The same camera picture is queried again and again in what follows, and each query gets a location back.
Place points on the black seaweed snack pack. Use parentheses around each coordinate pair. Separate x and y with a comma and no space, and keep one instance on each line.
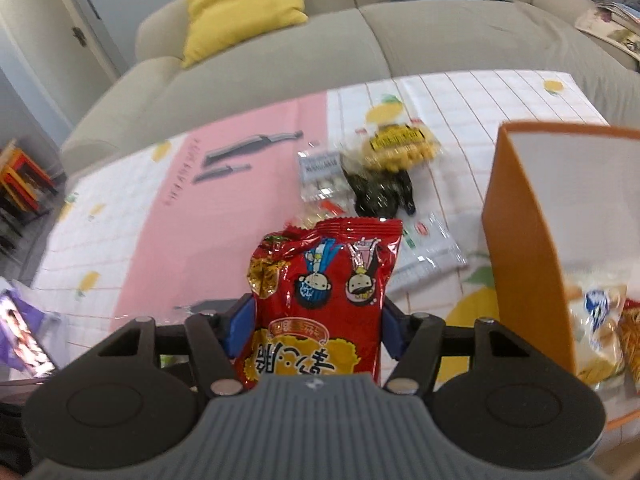
(379,193)

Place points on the white biscuit snack bag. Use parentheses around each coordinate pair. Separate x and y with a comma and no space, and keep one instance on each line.
(595,309)

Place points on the orange cardboard box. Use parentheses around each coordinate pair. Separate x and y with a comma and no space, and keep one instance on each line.
(562,198)

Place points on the red yellow stool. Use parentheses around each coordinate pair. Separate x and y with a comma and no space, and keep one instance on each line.
(24,183)

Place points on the white balls snack pack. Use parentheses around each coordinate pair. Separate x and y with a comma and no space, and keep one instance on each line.
(321,176)

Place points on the yellow cushion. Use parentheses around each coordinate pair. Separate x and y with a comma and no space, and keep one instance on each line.
(218,25)

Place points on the red snack bag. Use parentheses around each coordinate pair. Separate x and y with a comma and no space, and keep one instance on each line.
(319,296)

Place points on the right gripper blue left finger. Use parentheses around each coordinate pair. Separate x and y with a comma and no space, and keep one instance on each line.
(237,325)

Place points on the grey white snack pouch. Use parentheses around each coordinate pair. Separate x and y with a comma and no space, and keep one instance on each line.
(427,251)

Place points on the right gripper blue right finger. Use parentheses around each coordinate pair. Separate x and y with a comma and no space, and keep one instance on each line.
(397,331)

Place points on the small date walnut pack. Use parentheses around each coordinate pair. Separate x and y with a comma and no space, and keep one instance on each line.
(315,212)

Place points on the stack of books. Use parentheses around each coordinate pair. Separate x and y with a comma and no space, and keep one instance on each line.
(615,24)

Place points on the orange chips snack bag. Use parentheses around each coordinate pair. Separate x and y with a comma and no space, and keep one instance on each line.
(629,332)

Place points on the beige sofa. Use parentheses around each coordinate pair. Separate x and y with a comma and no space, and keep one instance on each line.
(343,42)

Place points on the yellow waffle snack pack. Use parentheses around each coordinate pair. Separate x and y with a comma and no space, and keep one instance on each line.
(399,147)

